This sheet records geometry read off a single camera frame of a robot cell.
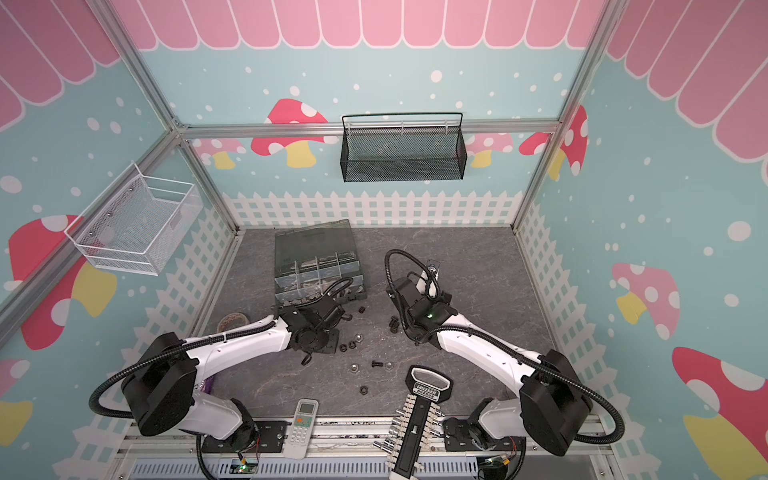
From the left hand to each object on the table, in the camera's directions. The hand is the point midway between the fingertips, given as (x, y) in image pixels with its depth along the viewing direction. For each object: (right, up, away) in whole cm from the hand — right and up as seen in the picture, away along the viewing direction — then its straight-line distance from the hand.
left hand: (327, 349), depth 86 cm
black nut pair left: (+4, -1, +3) cm, 5 cm away
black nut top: (+9, +10, +10) cm, 17 cm away
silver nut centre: (+8, -5, -1) cm, 9 cm away
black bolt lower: (+15, -4, -1) cm, 15 cm away
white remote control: (-4, -14, -10) cm, 18 cm away
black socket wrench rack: (+25, -16, -10) cm, 31 cm away
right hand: (+26, +18, -2) cm, 32 cm away
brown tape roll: (-33, +7, +8) cm, 34 cm away
